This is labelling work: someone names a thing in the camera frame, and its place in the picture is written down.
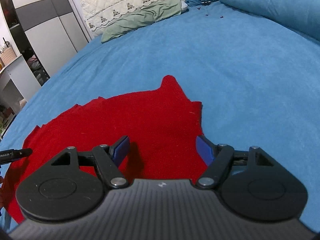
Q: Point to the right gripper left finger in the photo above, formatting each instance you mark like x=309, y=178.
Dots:
x=73, y=183

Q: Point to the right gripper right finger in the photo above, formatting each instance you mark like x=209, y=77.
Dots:
x=251, y=183

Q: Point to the red knit sweater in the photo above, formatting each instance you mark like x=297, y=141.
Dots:
x=162, y=126

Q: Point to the white desk shelf unit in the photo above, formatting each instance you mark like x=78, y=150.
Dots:
x=17, y=83

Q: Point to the blue bed sheet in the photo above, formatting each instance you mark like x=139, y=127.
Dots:
x=257, y=80

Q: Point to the woven basket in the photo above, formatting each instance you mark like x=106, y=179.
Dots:
x=7, y=55

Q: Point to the grey white wardrobe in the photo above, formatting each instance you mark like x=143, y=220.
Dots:
x=52, y=29

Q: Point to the folded blue duvet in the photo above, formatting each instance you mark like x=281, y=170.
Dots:
x=301, y=15

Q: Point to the green pillow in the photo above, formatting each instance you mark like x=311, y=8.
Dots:
x=149, y=15

